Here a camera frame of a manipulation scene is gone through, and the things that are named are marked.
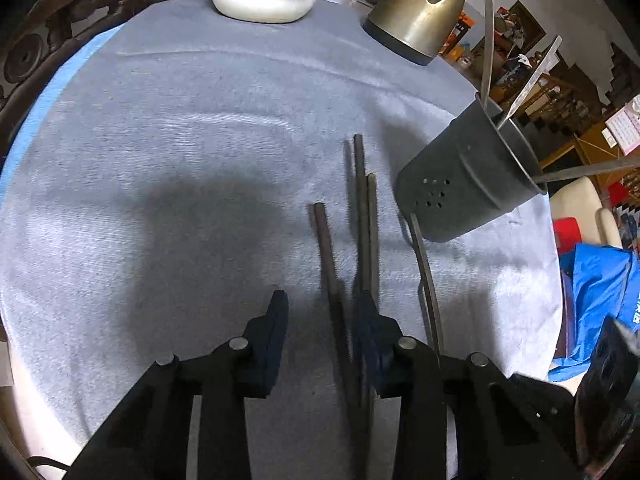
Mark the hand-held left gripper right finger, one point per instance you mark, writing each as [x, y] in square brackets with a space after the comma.
[370, 345]

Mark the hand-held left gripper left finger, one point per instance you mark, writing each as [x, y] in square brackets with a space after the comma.
[272, 345]

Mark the dark metal utensil holder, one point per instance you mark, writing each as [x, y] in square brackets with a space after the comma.
[450, 185]

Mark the red plastic chair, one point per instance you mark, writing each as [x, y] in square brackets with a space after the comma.
[567, 235]

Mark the beige chair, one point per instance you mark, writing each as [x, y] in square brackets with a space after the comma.
[575, 200]

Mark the grey felt tablecloth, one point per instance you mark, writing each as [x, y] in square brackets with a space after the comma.
[175, 135]

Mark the wooden stair railing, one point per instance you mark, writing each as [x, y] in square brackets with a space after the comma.
[575, 105]

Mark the brass electric kettle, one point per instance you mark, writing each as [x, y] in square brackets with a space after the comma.
[415, 15]

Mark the blue table cover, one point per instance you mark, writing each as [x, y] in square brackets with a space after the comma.
[60, 85]

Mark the carved dark wooden sideboard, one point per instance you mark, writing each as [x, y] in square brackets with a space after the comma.
[30, 55]

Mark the pink wall calendar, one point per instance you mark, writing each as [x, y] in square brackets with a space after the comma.
[625, 130]

